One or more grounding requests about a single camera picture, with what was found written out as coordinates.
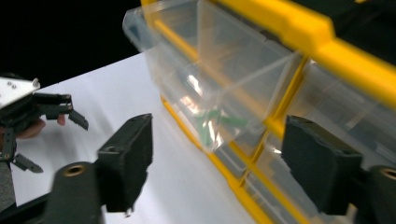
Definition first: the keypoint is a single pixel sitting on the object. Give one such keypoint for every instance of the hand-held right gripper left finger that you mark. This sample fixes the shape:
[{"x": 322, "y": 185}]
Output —
[{"x": 127, "y": 161}]

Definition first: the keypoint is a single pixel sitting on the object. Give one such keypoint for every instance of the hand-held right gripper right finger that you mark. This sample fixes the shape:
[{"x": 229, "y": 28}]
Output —
[{"x": 320, "y": 161}]

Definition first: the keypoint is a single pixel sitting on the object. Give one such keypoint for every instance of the small green plastic piece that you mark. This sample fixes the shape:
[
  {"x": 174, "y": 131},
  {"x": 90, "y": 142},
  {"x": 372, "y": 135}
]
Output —
[{"x": 205, "y": 133}]

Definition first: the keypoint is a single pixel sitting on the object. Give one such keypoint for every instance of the yellow black organizer cabinet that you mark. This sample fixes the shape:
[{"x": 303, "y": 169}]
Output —
[{"x": 311, "y": 31}]

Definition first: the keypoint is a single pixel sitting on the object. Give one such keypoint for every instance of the clear plastic drawer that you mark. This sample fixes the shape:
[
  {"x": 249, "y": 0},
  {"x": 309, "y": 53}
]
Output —
[{"x": 224, "y": 62}]

